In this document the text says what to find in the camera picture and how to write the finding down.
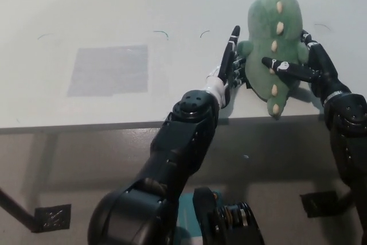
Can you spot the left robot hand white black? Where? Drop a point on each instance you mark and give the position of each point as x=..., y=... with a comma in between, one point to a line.
x=226, y=61

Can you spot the green plush dinosaur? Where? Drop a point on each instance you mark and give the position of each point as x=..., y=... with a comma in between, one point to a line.
x=263, y=67

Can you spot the robot body black teal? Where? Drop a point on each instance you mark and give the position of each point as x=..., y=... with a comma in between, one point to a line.
x=229, y=222

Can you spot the grey tape patch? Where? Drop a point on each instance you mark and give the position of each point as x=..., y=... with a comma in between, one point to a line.
x=109, y=70

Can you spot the right robot hand black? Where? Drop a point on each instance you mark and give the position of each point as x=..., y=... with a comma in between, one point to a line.
x=322, y=70

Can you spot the black table leg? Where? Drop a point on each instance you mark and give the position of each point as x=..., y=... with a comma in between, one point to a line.
x=15, y=209

